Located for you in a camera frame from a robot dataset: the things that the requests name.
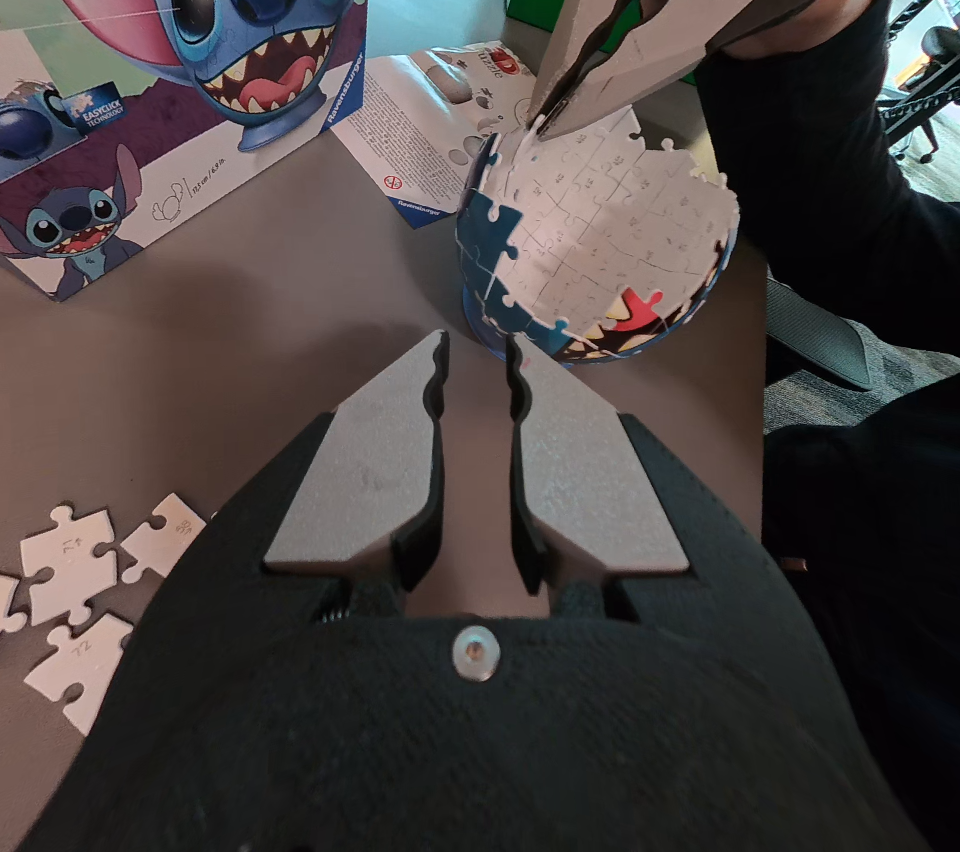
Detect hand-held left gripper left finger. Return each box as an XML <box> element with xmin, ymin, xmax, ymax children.
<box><xmin>262</xmin><ymin>330</ymin><xmax>451</xmax><ymax>594</ymax></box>

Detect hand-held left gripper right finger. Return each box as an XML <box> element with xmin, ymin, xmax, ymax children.
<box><xmin>504</xmin><ymin>332</ymin><xmax>691</xmax><ymax>596</ymax></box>

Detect partly built puzzle ball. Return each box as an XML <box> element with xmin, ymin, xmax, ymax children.
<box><xmin>455</xmin><ymin>106</ymin><xmax>742</xmax><ymax>362</ymax></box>

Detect puzzle pieces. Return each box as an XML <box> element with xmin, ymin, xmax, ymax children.
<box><xmin>0</xmin><ymin>492</ymin><xmax>219</xmax><ymax>737</ymax></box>

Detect person's right forearm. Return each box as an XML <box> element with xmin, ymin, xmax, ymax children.
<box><xmin>693</xmin><ymin>0</ymin><xmax>960</xmax><ymax>336</ymax></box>

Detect colourful cardboard puzzle box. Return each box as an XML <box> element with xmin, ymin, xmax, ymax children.
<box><xmin>0</xmin><ymin>0</ymin><xmax>375</xmax><ymax>304</ymax></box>

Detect person's right hand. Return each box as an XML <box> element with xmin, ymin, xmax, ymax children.
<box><xmin>720</xmin><ymin>0</ymin><xmax>880</xmax><ymax>62</ymax></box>

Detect group of black office chairs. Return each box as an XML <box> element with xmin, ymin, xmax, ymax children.
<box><xmin>892</xmin><ymin>23</ymin><xmax>960</xmax><ymax>167</ymax></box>

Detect white paper leaflet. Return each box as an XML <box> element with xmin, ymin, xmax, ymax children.
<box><xmin>330</xmin><ymin>42</ymin><xmax>642</xmax><ymax>231</ymax></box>

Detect grey mesh office chair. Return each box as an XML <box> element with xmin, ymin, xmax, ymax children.
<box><xmin>765</xmin><ymin>275</ymin><xmax>875</xmax><ymax>392</ymax></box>

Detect person's dark clothing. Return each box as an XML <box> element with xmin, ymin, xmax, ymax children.
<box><xmin>761</xmin><ymin>372</ymin><xmax>960</xmax><ymax>852</ymax></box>

